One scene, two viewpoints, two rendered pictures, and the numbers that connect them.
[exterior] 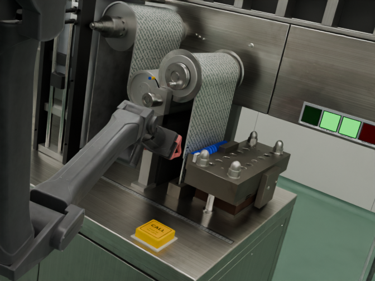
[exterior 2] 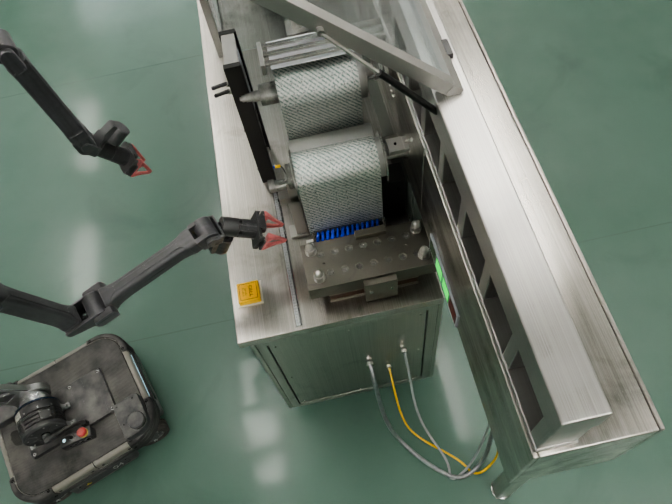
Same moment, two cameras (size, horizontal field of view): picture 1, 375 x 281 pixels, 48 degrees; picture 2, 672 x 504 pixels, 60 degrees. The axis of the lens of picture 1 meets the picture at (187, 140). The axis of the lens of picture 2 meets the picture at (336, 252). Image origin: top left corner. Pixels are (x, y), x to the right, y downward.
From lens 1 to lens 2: 1.58 m
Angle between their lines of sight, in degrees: 58
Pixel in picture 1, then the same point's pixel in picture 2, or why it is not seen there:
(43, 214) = (91, 310)
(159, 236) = (243, 299)
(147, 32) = (297, 105)
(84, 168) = (128, 282)
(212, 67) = (324, 176)
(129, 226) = (245, 275)
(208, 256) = (267, 329)
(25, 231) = (69, 323)
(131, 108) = (197, 229)
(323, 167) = not seen: outside the picture
